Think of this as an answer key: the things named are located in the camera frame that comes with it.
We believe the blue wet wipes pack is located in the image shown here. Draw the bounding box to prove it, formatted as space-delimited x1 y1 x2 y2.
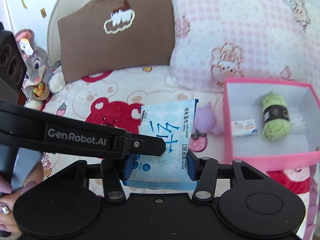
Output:
121 98 200 191

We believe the small white tissue pack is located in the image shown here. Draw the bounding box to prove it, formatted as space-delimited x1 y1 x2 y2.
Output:
231 119 259 138

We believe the green yarn ball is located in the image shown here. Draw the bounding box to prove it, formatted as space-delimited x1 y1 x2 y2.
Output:
261 93 291 141

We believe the white cotton swab bag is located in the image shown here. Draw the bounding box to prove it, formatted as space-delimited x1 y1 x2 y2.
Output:
290 113 306 133

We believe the person left hand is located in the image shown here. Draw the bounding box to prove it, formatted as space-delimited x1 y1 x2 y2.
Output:
0 160 45 237

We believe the purple plush toy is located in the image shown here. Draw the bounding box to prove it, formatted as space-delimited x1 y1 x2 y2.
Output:
191 102 224 140

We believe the grey bunny plush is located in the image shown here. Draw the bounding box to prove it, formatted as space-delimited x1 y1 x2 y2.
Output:
15 29 66 111

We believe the bear pattern blanket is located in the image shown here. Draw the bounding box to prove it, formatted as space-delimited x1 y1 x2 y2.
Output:
43 66 319 239

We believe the pink cardboard box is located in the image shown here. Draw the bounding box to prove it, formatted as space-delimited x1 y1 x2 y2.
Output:
223 78 319 171

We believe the brown cushion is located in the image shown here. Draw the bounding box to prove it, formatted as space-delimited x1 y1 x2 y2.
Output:
57 0 175 83

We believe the pink checkered pillow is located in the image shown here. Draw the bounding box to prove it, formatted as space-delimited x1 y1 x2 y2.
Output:
170 0 319 92

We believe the white headboard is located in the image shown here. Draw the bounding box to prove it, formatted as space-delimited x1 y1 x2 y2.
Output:
47 0 84 65

